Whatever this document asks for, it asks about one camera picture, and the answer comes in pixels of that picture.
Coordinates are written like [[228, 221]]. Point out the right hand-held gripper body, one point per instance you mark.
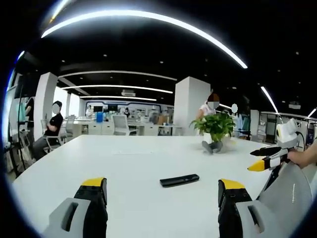
[[287, 136]]

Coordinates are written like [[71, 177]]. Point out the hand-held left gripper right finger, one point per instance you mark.
[[235, 210]]

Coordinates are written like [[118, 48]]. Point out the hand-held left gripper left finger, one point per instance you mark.
[[81, 210]]

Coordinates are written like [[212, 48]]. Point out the black remote control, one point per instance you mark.
[[179, 180]]

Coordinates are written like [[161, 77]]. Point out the person's right hand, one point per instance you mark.
[[301, 157]]

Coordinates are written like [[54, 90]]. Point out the grey object beside plant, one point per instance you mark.
[[211, 146]]

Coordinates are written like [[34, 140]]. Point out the green potted plant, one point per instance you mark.
[[215, 129]]

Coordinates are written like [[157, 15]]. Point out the white mesh office chair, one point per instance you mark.
[[120, 125]]

